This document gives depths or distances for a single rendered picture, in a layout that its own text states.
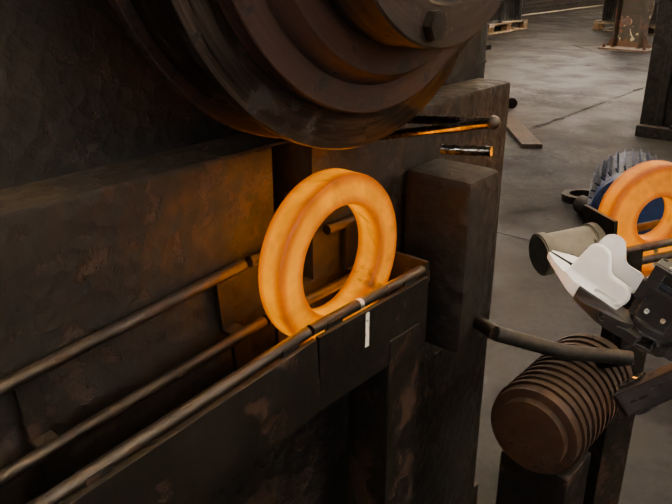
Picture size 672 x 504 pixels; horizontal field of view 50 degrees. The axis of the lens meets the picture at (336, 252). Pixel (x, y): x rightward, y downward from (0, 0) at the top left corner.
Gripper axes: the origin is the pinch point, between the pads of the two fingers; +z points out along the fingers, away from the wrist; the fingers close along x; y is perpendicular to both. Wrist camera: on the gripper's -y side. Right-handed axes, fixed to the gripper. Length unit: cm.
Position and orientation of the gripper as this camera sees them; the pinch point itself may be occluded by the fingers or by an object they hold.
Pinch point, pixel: (557, 266)
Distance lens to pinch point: 77.3
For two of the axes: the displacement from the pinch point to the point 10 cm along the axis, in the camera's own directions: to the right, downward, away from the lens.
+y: 2.3, -8.1, -5.4
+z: -7.1, -5.2, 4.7
